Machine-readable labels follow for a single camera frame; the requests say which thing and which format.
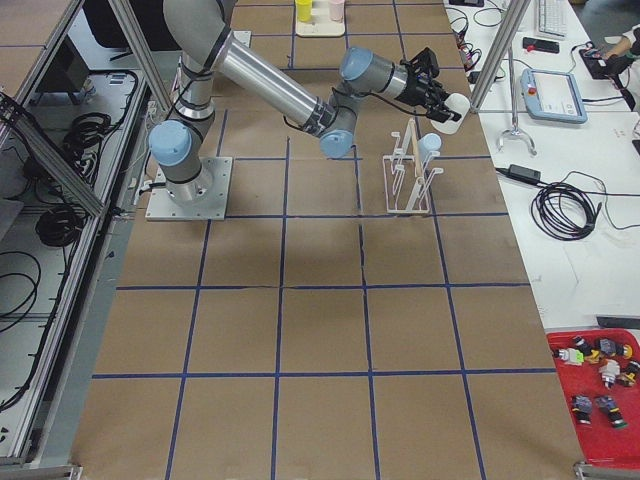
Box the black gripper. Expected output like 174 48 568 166
404 72 462 123

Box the pale green plastic cup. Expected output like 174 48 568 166
431 93 470 135

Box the light blue plastic cup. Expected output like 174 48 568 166
418 133 442 161

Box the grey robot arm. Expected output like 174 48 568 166
149 1 464 207

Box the pink plastic cup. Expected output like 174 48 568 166
328 0 345 22

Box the yellow plastic cup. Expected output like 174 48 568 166
295 0 313 22

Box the black power adapter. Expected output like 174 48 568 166
507 164 541 186

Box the robot teach pendant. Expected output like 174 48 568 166
520 68 588 124

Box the cream plastic tray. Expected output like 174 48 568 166
295 16 346 38

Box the red parts tray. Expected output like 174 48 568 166
547 329 639 470

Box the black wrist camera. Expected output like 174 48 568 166
401 47 440 78

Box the white wire cup rack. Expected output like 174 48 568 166
382 118 444 215

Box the coiled black cable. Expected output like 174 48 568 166
530 172 609 244

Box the aluminium frame post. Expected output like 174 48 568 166
470 0 530 113

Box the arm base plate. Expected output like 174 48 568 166
146 157 233 221

